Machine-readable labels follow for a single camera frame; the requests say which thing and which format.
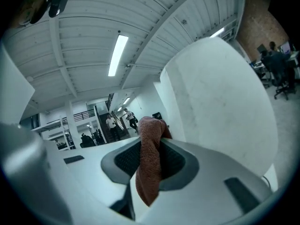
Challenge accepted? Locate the black mezzanine railing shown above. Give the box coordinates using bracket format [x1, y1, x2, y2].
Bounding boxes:
[73, 109, 96, 122]

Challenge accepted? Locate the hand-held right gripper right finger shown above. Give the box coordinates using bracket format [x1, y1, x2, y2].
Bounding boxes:
[137, 138, 274, 225]

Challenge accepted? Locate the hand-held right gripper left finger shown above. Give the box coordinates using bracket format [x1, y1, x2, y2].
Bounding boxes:
[46, 136, 142, 207]

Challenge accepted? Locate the person's head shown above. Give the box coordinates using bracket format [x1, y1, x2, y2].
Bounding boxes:
[10, 0, 53, 28]

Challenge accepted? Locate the white board panel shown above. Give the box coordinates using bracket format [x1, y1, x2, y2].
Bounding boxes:
[160, 36, 276, 180]

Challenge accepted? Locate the black staircase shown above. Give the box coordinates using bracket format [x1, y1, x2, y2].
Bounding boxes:
[95, 92, 132, 143]

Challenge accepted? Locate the long ceiling light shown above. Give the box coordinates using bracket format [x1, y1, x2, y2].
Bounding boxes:
[108, 34, 129, 77]
[209, 27, 225, 38]

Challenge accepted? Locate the reddish brown cloth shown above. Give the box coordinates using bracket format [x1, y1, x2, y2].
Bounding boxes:
[135, 116, 173, 207]

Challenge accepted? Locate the black head-mounted camera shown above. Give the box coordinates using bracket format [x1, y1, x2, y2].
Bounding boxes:
[48, 0, 73, 18]

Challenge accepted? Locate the white shelf rack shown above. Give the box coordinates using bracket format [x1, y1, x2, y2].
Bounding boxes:
[32, 115, 76, 150]

